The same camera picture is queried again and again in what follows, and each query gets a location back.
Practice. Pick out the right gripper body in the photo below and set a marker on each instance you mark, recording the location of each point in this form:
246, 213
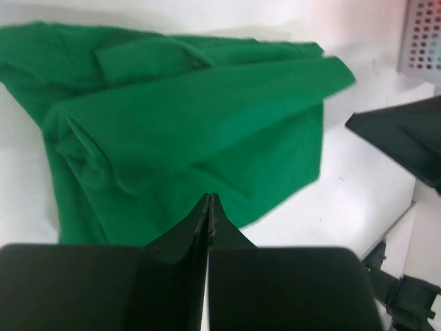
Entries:
407, 300

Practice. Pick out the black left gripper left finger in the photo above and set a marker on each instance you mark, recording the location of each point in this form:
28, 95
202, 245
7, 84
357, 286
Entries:
159, 286

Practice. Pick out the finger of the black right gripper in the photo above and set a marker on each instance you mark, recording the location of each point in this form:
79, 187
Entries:
408, 133

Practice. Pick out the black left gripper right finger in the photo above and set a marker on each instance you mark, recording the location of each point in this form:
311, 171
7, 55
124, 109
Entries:
298, 288

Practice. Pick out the green t shirt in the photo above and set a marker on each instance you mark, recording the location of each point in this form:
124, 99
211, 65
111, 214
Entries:
138, 126

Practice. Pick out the white plastic basket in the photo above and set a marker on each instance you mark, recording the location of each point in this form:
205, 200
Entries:
419, 55

